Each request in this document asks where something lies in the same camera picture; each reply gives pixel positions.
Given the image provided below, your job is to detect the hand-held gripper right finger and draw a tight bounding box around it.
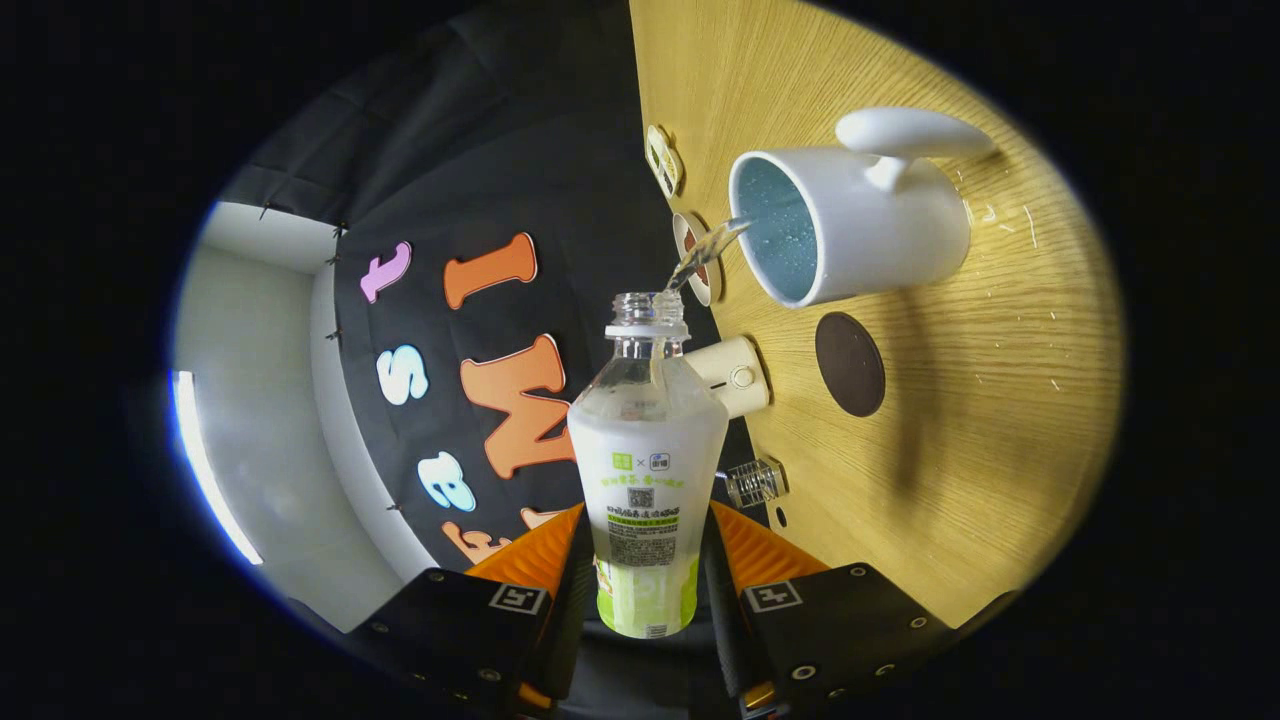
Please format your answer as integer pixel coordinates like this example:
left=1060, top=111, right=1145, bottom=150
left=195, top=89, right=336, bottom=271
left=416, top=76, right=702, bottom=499
left=705, top=500, right=956, bottom=719

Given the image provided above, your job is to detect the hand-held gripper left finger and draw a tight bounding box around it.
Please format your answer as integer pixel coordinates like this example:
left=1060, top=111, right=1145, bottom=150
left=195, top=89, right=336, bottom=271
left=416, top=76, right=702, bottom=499
left=360, top=502, right=593, bottom=719

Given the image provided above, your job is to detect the clear juice bottle white label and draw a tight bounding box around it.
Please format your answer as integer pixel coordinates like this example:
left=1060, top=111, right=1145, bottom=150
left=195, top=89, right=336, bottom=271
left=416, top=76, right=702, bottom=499
left=566, top=291, right=730, bottom=640

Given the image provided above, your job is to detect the round brown coaster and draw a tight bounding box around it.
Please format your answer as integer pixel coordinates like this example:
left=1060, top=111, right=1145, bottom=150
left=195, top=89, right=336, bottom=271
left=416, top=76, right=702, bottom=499
left=814, top=311, right=887, bottom=418

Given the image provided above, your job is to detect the white cup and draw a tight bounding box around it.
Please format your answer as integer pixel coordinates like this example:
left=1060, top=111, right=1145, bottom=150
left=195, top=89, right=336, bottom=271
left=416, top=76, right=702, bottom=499
left=727, top=107, right=998, bottom=309

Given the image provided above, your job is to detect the white toaster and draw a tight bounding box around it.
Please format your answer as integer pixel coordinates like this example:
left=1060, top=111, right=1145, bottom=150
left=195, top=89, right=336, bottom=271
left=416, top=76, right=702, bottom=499
left=684, top=336, right=771, bottom=420

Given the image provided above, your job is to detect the wooden table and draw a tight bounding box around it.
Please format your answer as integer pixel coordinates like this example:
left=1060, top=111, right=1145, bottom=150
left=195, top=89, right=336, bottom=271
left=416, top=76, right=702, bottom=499
left=628, top=0, right=1126, bottom=629

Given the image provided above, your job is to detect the round white plate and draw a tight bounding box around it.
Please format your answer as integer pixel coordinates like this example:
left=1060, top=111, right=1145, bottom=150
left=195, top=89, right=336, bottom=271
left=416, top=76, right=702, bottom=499
left=672, top=211, right=723, bottom=307

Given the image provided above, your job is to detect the white divided dish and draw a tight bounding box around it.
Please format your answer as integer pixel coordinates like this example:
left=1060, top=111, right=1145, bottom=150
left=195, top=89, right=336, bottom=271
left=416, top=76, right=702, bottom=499
left=645, top=124, right=685, bottom=199

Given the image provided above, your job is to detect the black backdrop cloth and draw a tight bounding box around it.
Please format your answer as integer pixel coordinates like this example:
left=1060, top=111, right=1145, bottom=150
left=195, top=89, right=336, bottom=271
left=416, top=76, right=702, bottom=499
left=215, top=0, right=761, bottom=576

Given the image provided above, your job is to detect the metal wire utensil holder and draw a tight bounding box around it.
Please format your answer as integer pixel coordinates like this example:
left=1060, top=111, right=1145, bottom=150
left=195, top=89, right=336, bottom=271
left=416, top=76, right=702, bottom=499
left=724, top=457, right=789, bottom=509

